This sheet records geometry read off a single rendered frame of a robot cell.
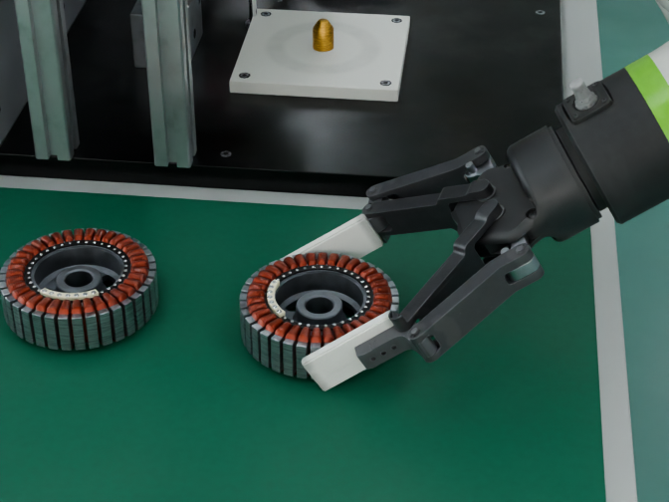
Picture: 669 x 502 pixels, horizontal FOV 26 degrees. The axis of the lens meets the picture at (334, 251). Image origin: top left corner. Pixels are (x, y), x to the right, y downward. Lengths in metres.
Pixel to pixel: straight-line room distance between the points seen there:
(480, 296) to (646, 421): 1.22
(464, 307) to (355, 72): 0.41
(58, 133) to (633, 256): 1.44
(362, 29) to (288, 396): 0.50
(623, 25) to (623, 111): 2.28
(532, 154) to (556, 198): 0.03
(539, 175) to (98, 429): 0.33
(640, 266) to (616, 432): 1.48
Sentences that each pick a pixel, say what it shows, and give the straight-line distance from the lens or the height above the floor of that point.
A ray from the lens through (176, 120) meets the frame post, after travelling 1.17.
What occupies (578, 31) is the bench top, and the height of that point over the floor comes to 0.75.
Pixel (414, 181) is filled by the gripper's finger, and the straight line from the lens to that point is 1.06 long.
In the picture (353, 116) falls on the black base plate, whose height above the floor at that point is 0.77.
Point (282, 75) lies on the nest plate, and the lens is 1.30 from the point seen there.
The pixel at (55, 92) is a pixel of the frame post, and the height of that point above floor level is 0.83.
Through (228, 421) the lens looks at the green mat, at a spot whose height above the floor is 0.75.
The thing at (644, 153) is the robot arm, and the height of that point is 0.91.
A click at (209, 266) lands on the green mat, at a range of 1.11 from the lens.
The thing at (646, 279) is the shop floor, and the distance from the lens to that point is 2.42.
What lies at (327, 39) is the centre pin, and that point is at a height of 0.79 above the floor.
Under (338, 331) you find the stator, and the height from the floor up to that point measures 0.79.
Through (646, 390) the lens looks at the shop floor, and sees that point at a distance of 2.20.
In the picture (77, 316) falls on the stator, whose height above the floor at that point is 0.78.
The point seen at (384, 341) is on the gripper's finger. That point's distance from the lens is 0.96.
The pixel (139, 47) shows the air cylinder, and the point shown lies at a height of 0.79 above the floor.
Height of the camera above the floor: 1.39
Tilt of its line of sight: 35 degrees down
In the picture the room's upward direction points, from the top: straight up
